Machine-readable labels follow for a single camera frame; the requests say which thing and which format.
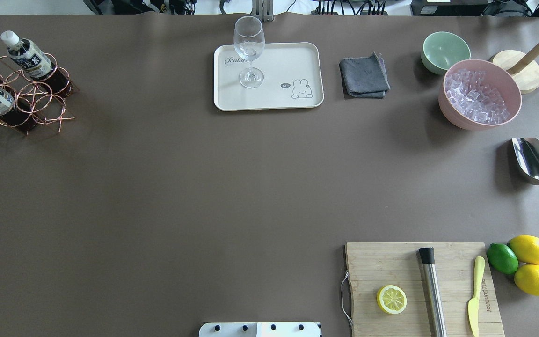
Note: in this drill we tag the cream rabbit tray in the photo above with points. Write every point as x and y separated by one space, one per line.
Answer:
292 78

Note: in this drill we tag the yellow plastic knife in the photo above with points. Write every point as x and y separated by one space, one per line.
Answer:
474 302

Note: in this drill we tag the tea bottle white cap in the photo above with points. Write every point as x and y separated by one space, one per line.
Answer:
36 63

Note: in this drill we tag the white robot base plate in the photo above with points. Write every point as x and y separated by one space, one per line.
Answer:
261 329

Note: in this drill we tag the wooden glass rack stand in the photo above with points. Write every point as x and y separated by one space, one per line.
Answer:
521 66

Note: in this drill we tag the green lime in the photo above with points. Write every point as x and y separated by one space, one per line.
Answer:
502 258

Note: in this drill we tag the bamboo cutting board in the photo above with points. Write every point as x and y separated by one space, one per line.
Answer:
372 265

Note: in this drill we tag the clear wine glass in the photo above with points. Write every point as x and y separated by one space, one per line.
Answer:
249 43

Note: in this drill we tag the copper wire bottle basket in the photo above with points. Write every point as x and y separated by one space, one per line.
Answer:
42 102

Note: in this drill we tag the yellow lemon upper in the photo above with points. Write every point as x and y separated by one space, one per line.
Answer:
526 248

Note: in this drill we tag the steel muddler black tip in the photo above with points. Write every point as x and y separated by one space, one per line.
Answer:
429 267

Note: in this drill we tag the yellow lemon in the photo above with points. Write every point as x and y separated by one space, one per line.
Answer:
526 248
527 279

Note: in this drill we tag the pink bowl with ice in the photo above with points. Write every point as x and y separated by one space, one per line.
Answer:
478 95

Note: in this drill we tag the half lemon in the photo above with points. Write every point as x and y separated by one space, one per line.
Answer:
391 299

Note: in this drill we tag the yellow lemon lower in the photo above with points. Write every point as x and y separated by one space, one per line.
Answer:
527 279

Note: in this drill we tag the green bowl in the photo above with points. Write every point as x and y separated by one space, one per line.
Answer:
441 50

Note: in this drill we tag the grey folded cloth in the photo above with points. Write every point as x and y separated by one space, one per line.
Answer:
365 77

